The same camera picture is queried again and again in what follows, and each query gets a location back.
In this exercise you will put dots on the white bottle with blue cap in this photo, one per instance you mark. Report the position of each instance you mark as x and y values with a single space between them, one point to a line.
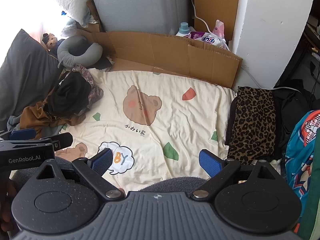
184 27

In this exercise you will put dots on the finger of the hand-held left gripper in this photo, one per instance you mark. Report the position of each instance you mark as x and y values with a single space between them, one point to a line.
22 133
61 140

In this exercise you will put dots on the purple and white refill pouch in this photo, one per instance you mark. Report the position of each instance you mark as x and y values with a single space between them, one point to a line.
207 38

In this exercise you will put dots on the tall cardboard sheet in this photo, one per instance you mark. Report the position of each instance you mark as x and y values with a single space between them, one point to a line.
217 2

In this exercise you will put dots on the pink pouch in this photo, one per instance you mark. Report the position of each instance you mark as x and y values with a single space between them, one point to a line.
218 28

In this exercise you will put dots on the pale blue cloth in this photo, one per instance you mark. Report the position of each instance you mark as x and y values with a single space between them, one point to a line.
68 26

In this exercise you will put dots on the small black cloth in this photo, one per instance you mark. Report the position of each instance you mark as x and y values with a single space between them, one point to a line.
102 63

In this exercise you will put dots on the dark grey pillow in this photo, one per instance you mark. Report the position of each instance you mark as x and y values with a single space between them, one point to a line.
25 80

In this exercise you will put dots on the grey neck pillow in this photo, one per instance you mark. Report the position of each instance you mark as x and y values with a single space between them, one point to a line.
65 55

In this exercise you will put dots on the brown teddy bear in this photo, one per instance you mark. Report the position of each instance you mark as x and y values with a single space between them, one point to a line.
51 40

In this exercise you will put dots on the brown garment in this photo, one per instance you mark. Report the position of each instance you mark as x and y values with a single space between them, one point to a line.
35 120

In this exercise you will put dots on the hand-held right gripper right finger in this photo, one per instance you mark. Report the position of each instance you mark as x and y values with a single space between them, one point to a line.
210 163

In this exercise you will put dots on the long folded cardboard sheet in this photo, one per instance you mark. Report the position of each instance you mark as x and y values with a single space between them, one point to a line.
155 47

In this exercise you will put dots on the leopard print garment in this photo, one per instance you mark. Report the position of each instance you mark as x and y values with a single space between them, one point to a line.
252 122

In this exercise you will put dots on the teal printed cloth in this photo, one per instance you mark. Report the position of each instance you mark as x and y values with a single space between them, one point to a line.
302 155

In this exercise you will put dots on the cream bear print blanket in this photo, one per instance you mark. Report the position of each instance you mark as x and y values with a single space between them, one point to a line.
175 110

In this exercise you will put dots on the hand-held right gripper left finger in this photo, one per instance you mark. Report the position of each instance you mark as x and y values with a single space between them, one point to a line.
102 161

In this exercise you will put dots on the black cloth heap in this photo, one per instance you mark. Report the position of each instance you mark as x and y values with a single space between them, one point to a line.
290 110

